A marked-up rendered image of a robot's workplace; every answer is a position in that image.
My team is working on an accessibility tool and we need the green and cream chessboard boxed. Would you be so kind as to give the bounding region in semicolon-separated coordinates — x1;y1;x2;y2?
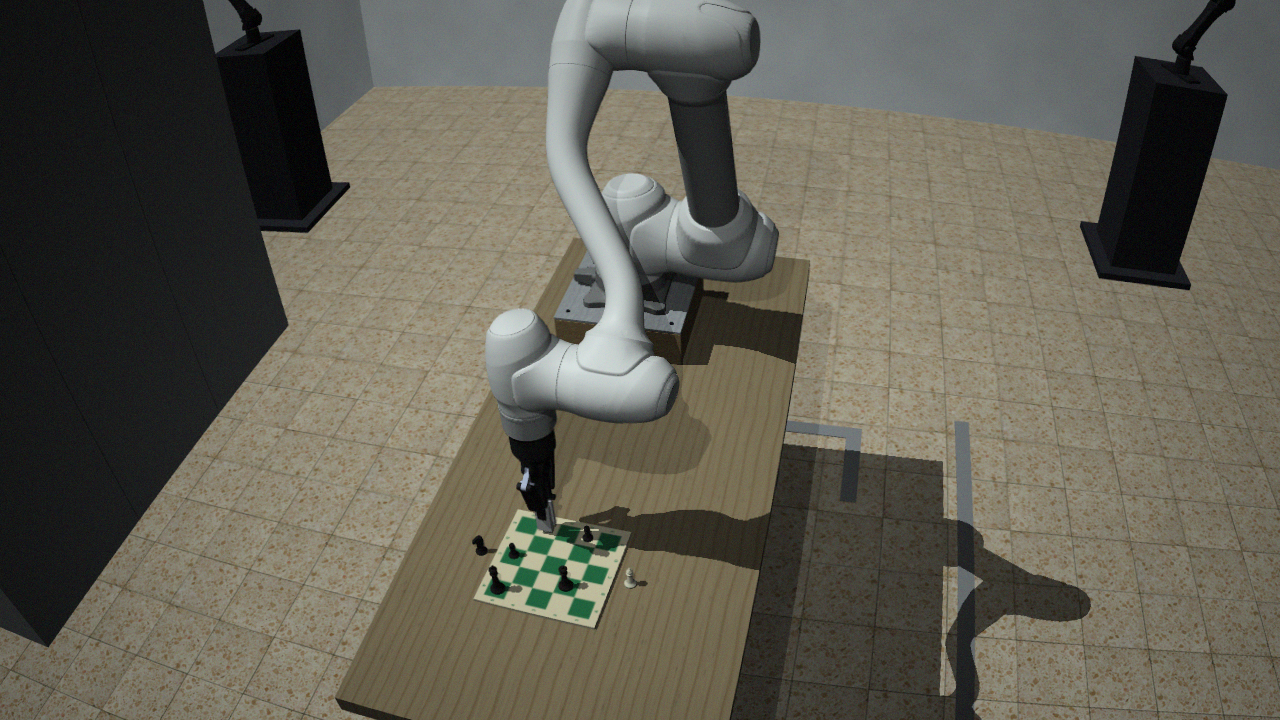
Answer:
474;510;632;630

